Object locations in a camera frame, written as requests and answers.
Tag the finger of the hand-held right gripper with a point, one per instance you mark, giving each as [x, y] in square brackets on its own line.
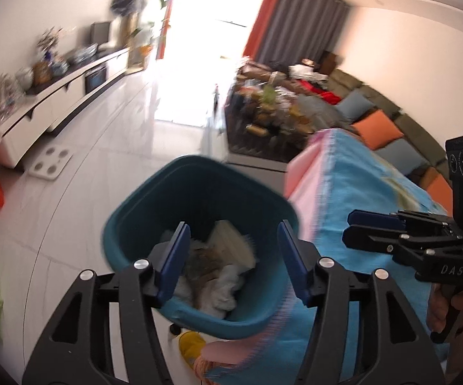
[371, 240]
[375, 220]

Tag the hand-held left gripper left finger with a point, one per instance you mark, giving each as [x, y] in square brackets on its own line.
[175, 258]

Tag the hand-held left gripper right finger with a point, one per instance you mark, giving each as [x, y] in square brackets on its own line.
[291, 258]

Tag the gold snack wrapper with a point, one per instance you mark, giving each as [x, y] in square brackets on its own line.
[207, 266]

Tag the white tissue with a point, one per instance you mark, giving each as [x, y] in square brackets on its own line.
[219, 292]

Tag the teal trash bin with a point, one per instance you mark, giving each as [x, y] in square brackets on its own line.
[199, 192]

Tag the orange cushion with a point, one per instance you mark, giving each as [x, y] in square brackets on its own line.
[440, 192]
[377, 128]

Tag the blue floral tablecloth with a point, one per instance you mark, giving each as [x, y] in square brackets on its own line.
[359, 180]

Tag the white bumpy foam sheet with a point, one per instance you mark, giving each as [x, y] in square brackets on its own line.
[233, 244]

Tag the blue cushion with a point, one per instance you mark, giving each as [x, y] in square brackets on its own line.
[355, 106]
[402, 158]

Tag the pink cloth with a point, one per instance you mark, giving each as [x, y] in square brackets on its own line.
[303, 168]

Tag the yellow object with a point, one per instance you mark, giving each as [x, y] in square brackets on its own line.
[191, 347]

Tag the green brown sofa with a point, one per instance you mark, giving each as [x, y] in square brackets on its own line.
[412, 128]

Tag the cluttered coffee table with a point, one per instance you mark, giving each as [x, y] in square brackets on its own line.
[271, 128]

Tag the pile of clothes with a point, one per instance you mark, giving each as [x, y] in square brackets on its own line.
[315, 84]

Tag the white bathroom scale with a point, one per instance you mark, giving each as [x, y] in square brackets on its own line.
[51, 163]

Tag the brown cardboard box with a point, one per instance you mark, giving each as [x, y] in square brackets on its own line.
[330, 61]

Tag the white television cabinet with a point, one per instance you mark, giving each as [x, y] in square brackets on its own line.
[55, 104]

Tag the potted plant yellow wrap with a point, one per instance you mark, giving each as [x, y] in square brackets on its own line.
[143, 46]

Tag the grey and orange curtain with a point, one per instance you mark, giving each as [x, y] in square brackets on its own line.
[295, 20]

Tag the plastic-wrapped basket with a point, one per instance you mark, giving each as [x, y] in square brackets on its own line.
[8, 96]

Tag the small black television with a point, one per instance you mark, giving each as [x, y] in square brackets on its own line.
[99, 33]

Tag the flower vase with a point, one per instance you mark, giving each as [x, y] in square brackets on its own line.
[49, 44]

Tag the plastic-covered fan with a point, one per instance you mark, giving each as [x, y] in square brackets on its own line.
[126, 0]

